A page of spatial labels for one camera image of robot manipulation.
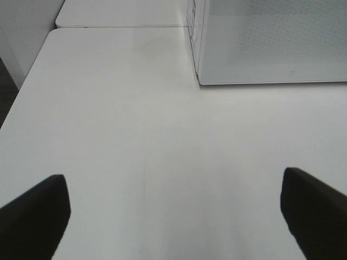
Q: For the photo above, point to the white microwave oven body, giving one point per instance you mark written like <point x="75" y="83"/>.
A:
<point x="193" y="35"/>

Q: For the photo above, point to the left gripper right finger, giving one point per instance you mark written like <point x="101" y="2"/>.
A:
<point x="315" y="214"/>

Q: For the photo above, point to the white microwave door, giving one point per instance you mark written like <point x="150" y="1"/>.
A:
<point x="241" y="42"/>

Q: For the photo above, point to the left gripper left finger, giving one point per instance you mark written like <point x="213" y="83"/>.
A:
<point x="33" y="224"/>

